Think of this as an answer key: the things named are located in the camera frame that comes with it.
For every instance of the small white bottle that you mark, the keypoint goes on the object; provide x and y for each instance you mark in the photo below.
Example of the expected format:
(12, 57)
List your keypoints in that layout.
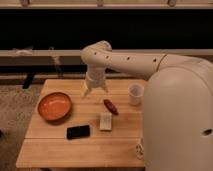
(139, 151)

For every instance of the white sponge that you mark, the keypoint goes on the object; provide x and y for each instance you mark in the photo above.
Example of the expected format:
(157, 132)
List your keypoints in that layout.
(105, 122)

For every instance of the white ceramic cup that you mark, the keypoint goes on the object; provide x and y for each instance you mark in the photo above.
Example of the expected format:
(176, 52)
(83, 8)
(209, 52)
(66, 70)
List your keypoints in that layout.
(135, 94)

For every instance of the dark red oblong object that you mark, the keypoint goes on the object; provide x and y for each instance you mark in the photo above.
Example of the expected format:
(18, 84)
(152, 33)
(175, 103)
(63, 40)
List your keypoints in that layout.
(110, 106)

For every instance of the wooden rail beam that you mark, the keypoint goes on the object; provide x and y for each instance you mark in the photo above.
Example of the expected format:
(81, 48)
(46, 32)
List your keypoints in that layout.
(68, 57)

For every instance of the orange bowl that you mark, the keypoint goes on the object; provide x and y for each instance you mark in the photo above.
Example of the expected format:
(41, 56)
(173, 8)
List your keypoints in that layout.
(54, 106)

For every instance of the black rectangular block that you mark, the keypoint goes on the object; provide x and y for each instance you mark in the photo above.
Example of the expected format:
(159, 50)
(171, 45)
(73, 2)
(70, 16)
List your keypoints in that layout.
(78, 132)

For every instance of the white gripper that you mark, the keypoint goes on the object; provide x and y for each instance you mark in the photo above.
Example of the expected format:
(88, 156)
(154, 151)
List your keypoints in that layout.
(94, 83)

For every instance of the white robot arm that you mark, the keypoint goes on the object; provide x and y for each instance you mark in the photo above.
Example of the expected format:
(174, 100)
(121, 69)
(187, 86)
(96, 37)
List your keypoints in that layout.
(177, 106)

